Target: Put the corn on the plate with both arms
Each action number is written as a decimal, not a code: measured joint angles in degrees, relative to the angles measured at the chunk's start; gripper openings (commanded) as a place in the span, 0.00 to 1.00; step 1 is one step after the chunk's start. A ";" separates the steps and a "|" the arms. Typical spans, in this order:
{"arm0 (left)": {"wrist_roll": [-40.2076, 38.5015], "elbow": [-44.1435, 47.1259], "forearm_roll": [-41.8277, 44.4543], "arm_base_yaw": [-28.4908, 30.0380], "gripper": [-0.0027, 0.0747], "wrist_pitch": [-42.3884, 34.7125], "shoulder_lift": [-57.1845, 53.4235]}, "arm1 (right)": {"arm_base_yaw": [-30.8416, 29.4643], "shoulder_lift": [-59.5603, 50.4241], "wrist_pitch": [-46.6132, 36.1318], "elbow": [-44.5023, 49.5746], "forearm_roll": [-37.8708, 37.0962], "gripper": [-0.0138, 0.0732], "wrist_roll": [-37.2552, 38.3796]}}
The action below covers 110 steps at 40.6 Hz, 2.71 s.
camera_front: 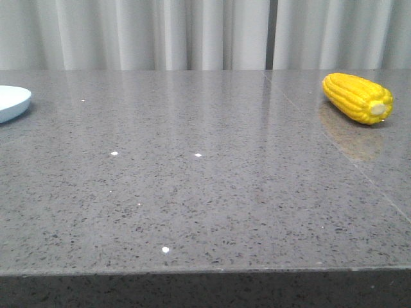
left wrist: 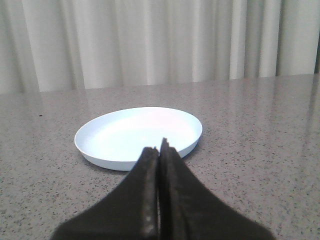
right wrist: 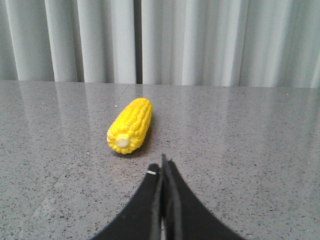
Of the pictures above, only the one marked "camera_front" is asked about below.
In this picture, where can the white pleated curtain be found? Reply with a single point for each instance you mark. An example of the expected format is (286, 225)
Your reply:
(134, 35)
(342, 35)

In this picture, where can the light blue round plate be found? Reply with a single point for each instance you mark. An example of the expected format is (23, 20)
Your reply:
(14, 101)

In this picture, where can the yellow corn cob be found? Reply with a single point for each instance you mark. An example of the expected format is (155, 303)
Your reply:
(359, 99)

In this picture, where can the white pleated curtain left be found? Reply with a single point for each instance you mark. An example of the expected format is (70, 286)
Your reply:
(134, 35)

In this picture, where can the white pleated curtain right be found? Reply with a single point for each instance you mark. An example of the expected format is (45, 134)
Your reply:
(342, 35)

